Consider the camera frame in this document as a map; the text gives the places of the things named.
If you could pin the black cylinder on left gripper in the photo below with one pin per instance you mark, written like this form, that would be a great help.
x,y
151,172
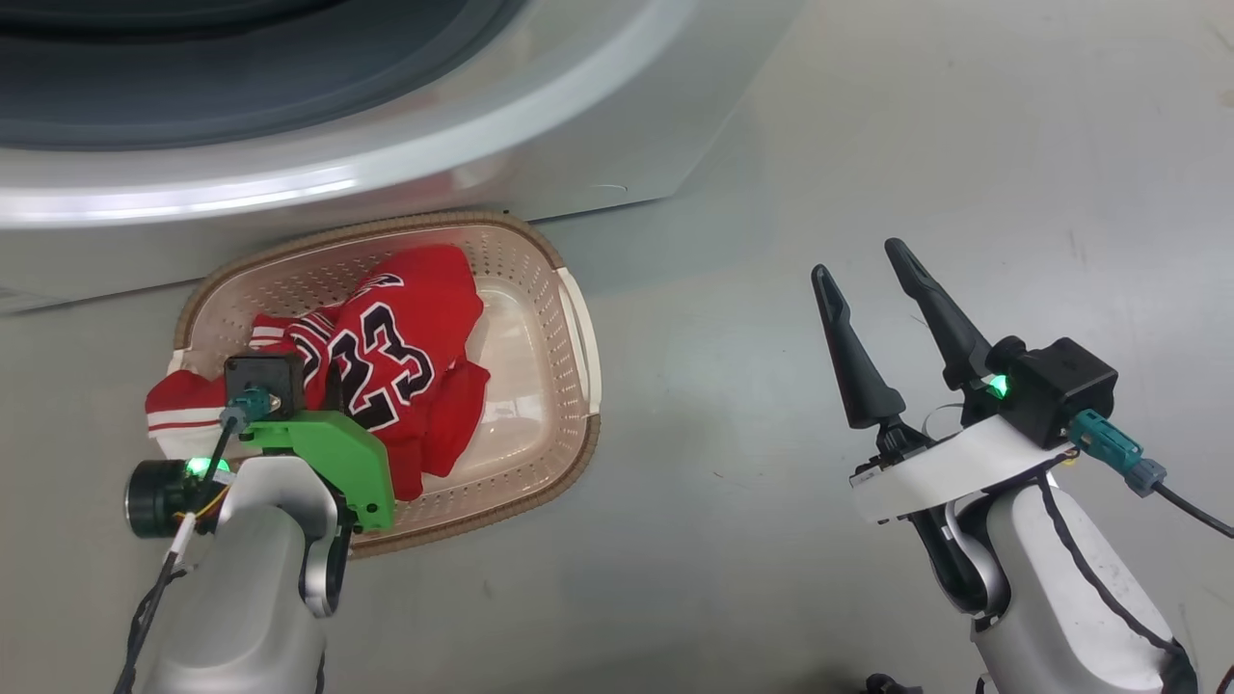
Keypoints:
x,y
154,499

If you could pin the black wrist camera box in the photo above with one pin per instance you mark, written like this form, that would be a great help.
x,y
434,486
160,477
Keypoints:
x,y
270,371
1060,386

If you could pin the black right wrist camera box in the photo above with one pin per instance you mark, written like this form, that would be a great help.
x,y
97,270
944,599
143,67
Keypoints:
x,y
1060,386

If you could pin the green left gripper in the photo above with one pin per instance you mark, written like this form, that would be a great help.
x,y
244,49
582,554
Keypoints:
x,y
357,463

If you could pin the cream perforated laundry basket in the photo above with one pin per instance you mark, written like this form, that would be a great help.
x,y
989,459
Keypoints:
x,y
540,386

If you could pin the red basketball jersey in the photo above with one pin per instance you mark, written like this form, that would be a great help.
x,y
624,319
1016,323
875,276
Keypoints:
x,y
386,357

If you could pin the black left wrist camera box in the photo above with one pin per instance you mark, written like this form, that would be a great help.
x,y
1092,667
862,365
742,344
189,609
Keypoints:
x,y
270,371

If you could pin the white front-load washing machine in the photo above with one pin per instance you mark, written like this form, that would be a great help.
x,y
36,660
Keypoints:
x,y
289,183

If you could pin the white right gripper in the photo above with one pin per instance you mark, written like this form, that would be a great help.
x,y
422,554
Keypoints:
x,y
954,472

